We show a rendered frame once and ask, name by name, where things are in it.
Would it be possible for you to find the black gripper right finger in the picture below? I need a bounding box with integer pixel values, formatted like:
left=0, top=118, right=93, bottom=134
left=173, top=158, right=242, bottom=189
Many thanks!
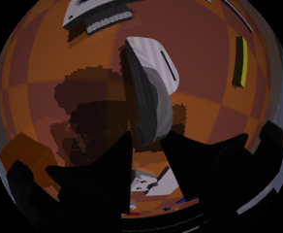
left=160, top=131, right=249, bottom=202

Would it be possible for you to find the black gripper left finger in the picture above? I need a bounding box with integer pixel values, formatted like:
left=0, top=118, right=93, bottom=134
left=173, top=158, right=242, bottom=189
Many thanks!
left=45, top=131, right=134, bottom=214

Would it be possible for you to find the grey long thin bar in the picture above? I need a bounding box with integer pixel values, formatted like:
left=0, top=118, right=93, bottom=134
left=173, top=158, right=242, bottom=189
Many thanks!
left=222, top=0, right=253, bottom=34

